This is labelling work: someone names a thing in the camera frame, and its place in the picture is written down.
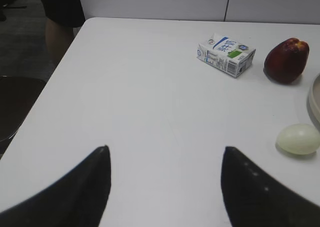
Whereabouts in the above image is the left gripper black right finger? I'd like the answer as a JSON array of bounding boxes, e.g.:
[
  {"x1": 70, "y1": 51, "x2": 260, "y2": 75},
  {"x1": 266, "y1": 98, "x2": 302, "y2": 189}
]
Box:
[{"x1": 221, "y1": 146, "x2": 320, "y2": 227}]

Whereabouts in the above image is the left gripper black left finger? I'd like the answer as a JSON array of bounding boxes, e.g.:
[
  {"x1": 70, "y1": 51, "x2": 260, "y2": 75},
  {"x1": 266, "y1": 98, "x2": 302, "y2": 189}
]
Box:
[{"x1": 0, "y1": 145, "x2": 111, "y2": 227}]

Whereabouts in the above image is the white egg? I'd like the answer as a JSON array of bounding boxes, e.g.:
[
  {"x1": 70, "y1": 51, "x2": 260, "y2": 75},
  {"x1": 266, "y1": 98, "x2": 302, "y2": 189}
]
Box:
[{"x1": 275, "y1": 123, "x2": 320, "y2": 155}]

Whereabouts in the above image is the beige ceramic plate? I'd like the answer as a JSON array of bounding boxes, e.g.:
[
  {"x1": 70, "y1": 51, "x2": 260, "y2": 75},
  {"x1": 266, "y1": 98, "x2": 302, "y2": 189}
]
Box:
[{"x1": 307, "y1": 74, "x2": 320, "y2": 131}]

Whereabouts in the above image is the dark chair seat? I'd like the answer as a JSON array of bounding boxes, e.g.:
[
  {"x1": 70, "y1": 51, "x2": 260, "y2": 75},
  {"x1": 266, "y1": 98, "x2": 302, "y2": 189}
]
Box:
[{"x1": 0, "y1": 75, "x2": 46, "y2": 141}]

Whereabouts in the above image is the dark red apple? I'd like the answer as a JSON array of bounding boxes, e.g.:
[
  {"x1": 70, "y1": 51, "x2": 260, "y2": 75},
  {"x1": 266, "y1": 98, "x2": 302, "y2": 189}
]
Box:
[{"x1": 263, "y1": 37, "x2": 310, "y2": 85}]

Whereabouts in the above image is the small white milk carton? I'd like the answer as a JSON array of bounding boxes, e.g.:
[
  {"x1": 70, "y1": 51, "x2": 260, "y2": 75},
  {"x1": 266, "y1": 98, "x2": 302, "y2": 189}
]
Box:
[{"x1": 196, "y1": 33, "x2": 256, "y2": 78}]

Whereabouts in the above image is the person in black shorts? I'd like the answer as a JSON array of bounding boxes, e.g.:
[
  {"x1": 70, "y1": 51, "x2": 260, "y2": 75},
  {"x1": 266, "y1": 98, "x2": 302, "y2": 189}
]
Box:
[{"x1": 40, "y1": 0, "x2": 85, "y2": 66}]

